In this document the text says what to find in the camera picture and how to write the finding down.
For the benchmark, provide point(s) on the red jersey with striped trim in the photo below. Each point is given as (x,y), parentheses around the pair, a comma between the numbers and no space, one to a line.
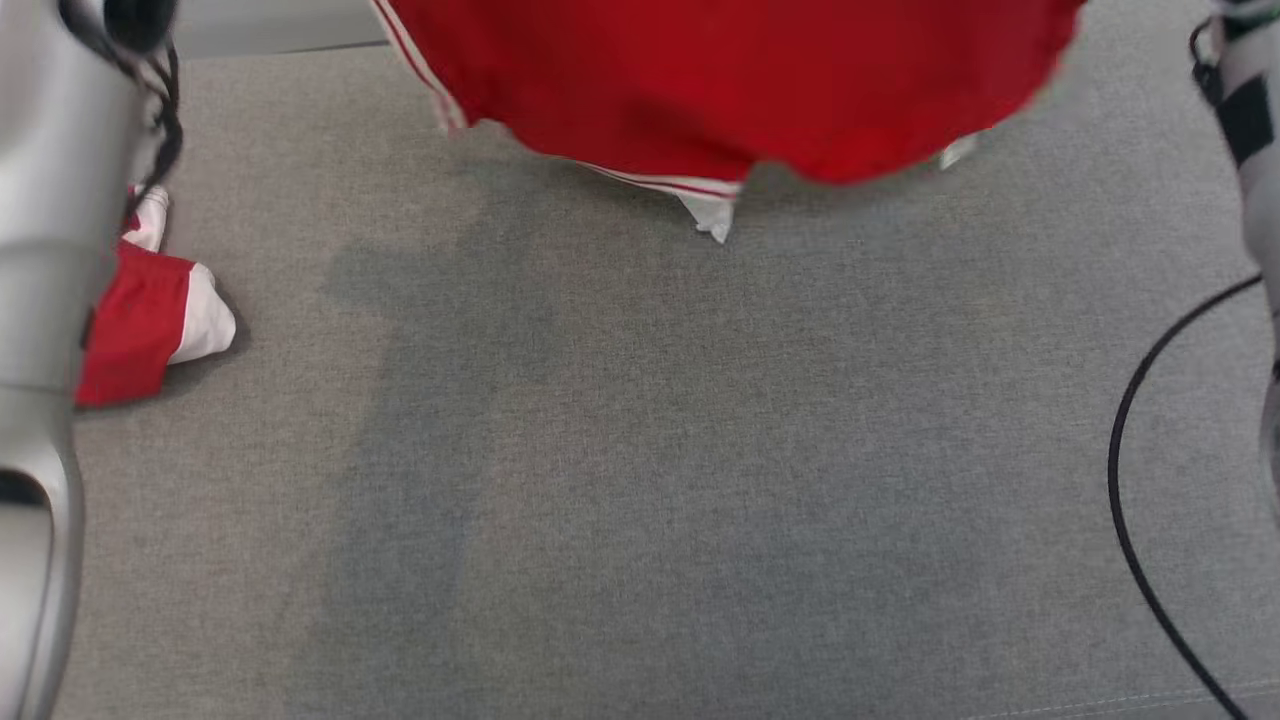
(700,80)

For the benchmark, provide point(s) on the red shorts with white trim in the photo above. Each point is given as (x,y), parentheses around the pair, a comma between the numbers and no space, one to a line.
(140,320)

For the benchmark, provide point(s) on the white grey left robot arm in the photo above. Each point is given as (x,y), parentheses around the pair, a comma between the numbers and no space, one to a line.
(50,250)

